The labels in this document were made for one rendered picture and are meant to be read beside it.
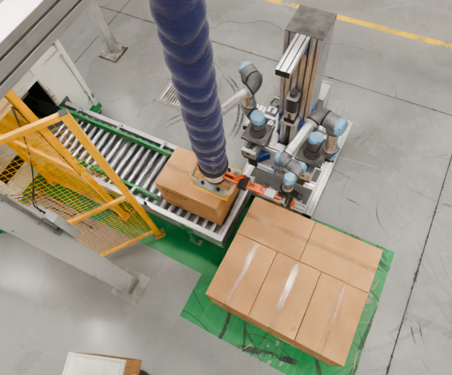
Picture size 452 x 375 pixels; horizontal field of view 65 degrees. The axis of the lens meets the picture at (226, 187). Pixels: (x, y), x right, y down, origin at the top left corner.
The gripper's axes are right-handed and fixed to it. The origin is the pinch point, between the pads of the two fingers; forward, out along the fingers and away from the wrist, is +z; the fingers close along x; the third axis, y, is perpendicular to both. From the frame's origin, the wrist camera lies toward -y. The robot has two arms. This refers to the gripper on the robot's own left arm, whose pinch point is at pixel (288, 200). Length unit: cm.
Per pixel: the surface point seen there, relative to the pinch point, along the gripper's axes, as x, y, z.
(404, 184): -124, -92, 120
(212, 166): 9, 55, -24
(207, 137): 10, 53, -62
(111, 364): 152, 59, 19
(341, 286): 23, -63, 66
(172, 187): 19, 95, 26
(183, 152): -13, 104, 26
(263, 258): 30, 4, 66
